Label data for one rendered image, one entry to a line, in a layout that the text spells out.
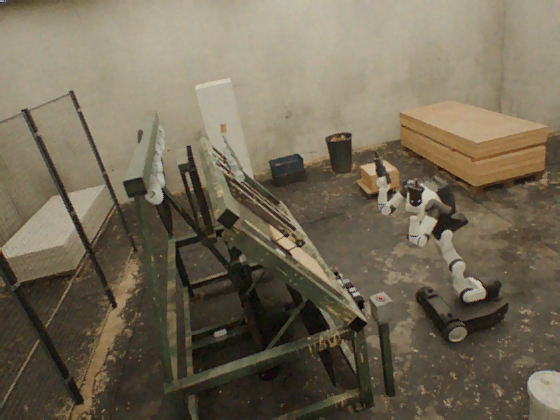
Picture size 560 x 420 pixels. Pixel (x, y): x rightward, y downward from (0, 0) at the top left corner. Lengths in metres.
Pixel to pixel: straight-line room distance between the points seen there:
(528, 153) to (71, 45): 7.49
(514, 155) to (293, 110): 4.02
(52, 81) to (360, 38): 5.69
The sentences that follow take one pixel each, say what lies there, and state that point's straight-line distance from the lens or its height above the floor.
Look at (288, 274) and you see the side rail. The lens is 2.46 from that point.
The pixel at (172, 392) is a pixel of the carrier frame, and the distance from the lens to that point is 2.88.
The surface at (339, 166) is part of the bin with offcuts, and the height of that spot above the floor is 0.14.
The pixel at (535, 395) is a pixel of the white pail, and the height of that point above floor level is 0.36.
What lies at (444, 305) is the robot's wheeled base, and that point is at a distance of 4.02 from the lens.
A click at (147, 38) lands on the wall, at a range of 8.07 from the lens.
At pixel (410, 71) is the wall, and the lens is 8.90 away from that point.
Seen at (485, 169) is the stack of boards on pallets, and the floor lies 0.37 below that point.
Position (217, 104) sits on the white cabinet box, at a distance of 6.66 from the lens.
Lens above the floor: 2.76
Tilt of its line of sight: 25 degrees down
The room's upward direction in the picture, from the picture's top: 12 degrees counter-clockwise
